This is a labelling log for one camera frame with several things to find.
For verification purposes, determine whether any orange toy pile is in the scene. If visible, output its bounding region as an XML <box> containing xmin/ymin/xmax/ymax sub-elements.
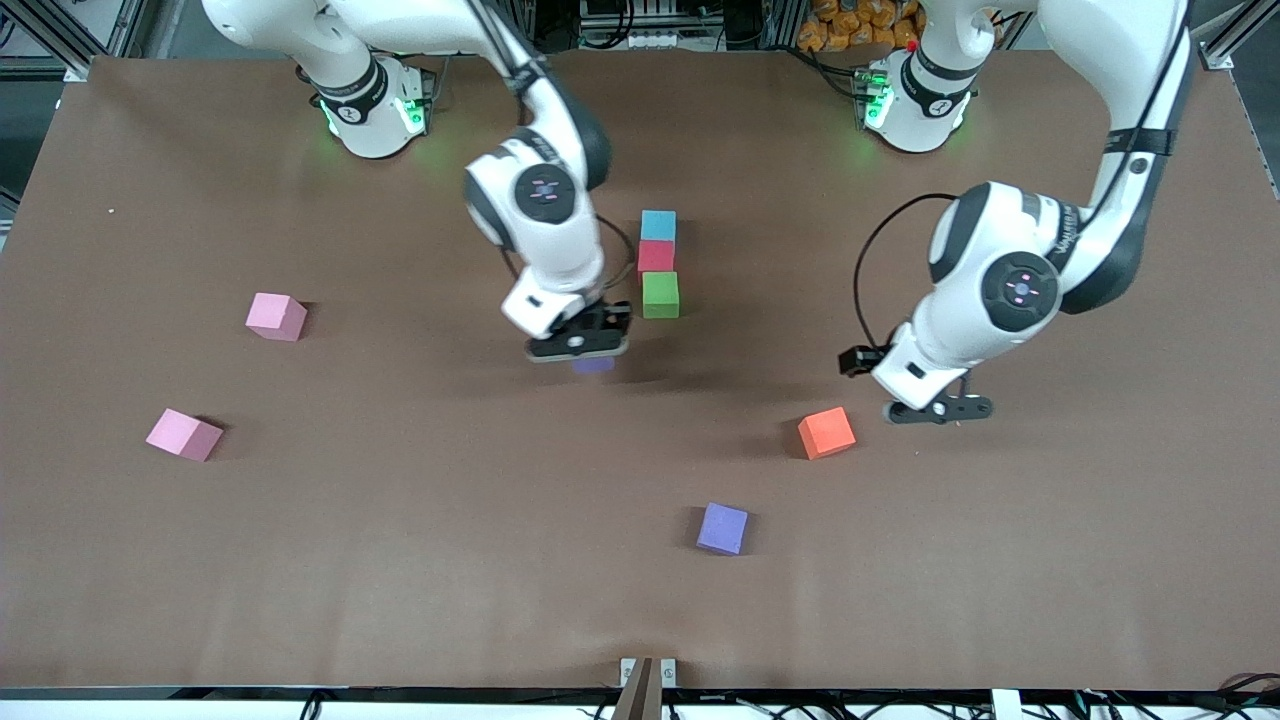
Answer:
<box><xmin>797</xmin><ymin>0</ymin><xmax>926</xmax><ymax>51</ymax></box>

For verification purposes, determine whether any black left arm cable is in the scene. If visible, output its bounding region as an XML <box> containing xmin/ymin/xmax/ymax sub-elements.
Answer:
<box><xmin>853</xmin><ymin>0</ymin><xmax>1196</xmax><ymax>351</ymax></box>

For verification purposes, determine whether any green foam cube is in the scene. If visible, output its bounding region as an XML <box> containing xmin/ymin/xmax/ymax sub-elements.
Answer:
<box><xmin>641</xmin><ymin>271</ymin><xmax>681</xmax><ymax>321</ymax></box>

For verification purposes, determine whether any light pink foam cube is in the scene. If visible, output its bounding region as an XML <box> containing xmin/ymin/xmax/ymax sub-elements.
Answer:
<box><xmin>245</xmin><ymin>292</ymin><xmax>309</xmax><ymax>343</ymax></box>
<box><xmin>146</xmin><ymin>408</ymin><xmax>225</xmax><ymax>463</ymax></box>

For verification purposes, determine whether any orange foam cube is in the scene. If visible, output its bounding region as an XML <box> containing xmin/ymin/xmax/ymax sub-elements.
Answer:
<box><xmin>797</xmin><ymin>406</ymin><xmax>857</xmax><ymax>461</ymax></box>

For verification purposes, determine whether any aluminium frame profile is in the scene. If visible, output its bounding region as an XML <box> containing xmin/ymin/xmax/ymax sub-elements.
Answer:
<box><xmin>0</xmin><ymin>0</ymin><xmax>161</xmax><ymax>81</ymax></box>
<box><xmin>1195</xmin><ymin>0</ymin><xmax>1280</xmax><ymax>71</ymax></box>

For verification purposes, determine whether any grey bracket with brown post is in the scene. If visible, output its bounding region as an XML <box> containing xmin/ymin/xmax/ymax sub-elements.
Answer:
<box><xmin>612</xmin><ymin>656</ymin><xmax>678</xmax><ymax>720</ymax></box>

